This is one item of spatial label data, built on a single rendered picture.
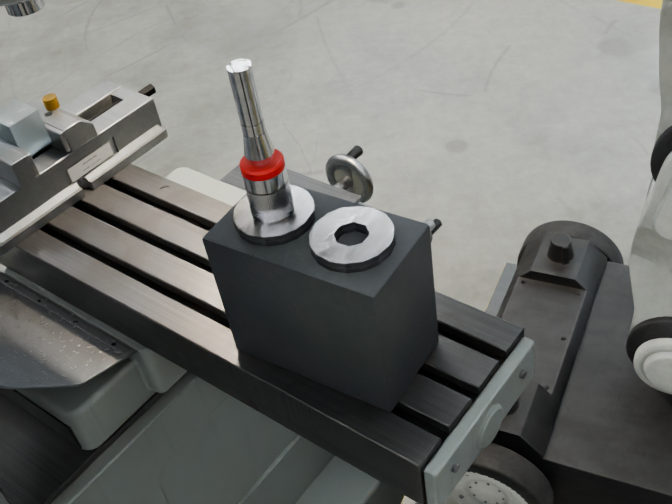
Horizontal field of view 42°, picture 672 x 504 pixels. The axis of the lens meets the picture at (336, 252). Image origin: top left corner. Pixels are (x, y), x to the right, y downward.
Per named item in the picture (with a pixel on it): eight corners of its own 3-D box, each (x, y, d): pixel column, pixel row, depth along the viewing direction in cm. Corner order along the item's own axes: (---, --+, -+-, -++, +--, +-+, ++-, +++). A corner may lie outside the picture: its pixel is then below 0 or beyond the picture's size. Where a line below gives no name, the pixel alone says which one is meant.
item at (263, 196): (243, 219, 95) (232, 176, 91) (265, 192, 98) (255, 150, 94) (281, 228, 93) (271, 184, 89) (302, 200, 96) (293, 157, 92)
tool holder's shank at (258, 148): (240, 165, 90) (216, 71, 83) (255, 148, 92) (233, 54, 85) (266, 171, 89) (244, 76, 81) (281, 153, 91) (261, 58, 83)
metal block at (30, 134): (29, 131, 136) (14, 98, 132) (52, 142, 133) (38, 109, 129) (1, 148, 133) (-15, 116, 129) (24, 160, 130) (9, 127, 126)
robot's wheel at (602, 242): (620, 303, 176) (629, 229, 163) (615, 321, 173) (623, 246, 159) (522, 283, 184) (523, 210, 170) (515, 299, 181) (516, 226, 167)
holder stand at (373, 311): (290, 286, 115) (261, 165, 101) (440, 340, 105) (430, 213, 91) (235, 350, 108) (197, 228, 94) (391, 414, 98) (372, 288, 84)
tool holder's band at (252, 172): (232, 176, 91) (230, 168, 90) (255, 150, 94) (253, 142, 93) (271, 184, 89) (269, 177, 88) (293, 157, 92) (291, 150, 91)
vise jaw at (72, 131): (50, 113, 142) (41, 92, 139) (98, 135, 135) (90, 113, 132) (20, 132, 139) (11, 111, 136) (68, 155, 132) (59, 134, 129)
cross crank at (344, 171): (342, 181, 188) (335, 136, 180) (387, 197, 182) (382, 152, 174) (296, 224, 180) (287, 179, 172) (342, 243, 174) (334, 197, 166)
